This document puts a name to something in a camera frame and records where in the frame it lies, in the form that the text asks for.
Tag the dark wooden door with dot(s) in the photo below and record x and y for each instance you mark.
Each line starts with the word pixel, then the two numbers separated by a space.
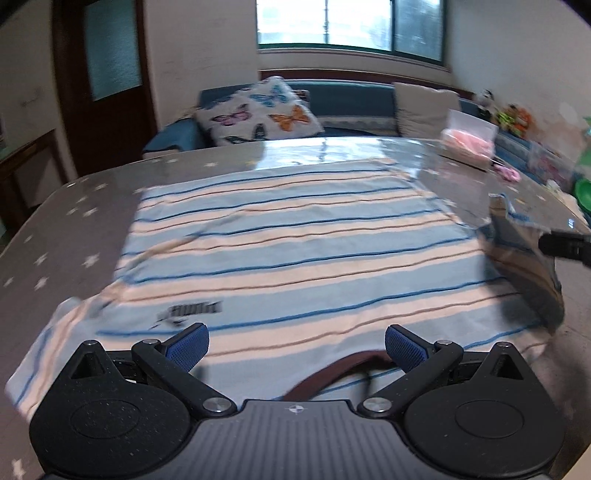
pixel 102 81

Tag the green plastic basin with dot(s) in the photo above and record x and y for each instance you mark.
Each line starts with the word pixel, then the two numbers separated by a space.
pixel 582 193

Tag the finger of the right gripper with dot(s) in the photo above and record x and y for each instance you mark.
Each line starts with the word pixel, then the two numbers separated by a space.
pixel 566 245

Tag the beige plain pillow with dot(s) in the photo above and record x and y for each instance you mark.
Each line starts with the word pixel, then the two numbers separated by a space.
pixel 422 112

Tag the blue striped knit sweater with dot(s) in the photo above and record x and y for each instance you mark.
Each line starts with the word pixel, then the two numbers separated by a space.
pixel 293 269

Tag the pink hair scrunchie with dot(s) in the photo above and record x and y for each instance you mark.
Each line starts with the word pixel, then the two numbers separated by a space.
pixel 507 173

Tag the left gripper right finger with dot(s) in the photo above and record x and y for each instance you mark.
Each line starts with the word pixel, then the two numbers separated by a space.
pixel 428 366

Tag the stuffed toys pile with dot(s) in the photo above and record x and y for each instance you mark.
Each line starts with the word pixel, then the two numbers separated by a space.
pixel 511 119

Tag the green framed window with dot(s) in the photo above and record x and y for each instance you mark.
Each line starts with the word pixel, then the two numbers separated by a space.
pixel 407 28

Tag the clear tissue box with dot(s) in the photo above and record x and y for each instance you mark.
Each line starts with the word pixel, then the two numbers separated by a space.
pixel 468 140

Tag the dark wooden cabinet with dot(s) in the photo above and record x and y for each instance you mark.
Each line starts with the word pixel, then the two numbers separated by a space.
pixel 29 175

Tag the clear plastic storage box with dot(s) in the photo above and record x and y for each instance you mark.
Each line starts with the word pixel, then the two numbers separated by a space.
pixel 546 165

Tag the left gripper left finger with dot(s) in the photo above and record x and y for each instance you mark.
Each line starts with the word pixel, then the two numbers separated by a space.
pixel 151 379

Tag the butterfly print pillow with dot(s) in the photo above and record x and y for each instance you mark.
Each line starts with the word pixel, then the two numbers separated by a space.
pixel 267 110

